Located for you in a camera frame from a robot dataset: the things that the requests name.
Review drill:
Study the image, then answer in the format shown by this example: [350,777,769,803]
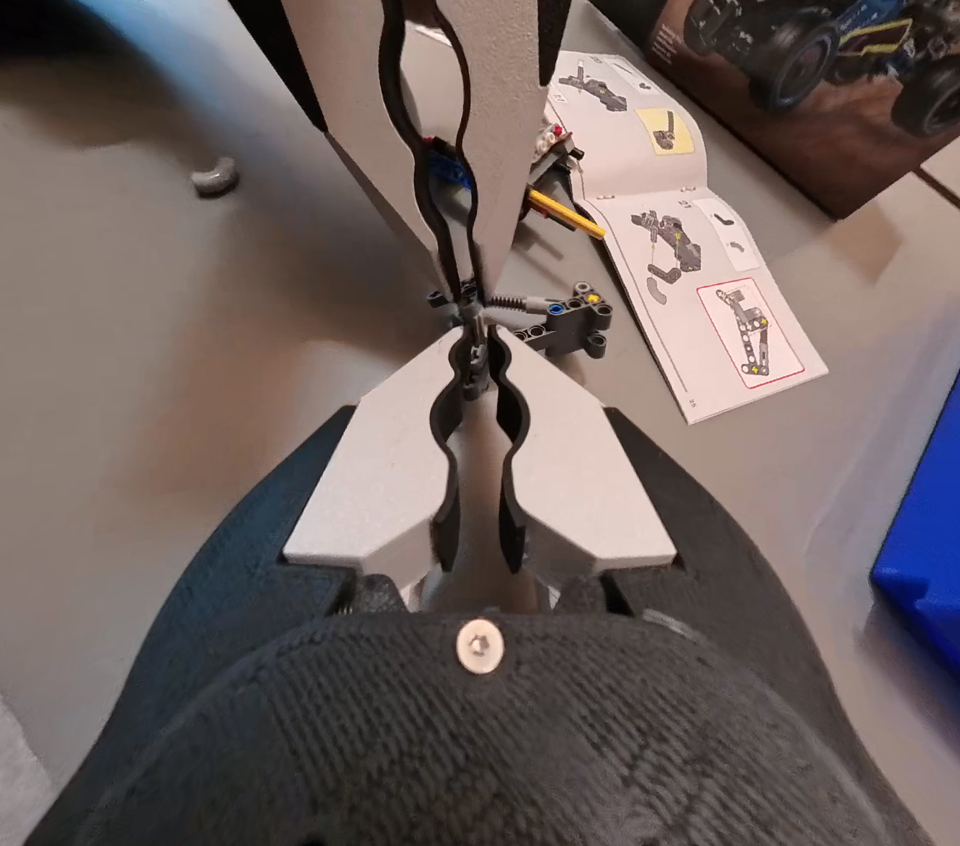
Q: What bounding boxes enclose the blue plastic storage bin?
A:
[870,373,960,674]

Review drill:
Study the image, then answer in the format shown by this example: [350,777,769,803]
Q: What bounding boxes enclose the yellow lego axle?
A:
[527,187,607,239]

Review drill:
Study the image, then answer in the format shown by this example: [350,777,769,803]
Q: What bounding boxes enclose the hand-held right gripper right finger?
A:
[483,327,682,613]

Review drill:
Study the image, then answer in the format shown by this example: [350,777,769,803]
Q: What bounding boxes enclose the curved grey lego piece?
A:
[191,156,241,196]

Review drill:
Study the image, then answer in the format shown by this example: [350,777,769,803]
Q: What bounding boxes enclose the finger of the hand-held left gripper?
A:
[424,0,555,295]
[255,0,465,307]

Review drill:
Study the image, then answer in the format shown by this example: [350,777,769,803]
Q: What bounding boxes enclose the lego instruction booklet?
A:
[543,52,830,425]

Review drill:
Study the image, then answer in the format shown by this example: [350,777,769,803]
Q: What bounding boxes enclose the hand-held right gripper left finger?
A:
[283,327,470,613]

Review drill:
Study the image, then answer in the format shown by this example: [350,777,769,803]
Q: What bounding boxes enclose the lego set cardboard box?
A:
[587,0,960,220]

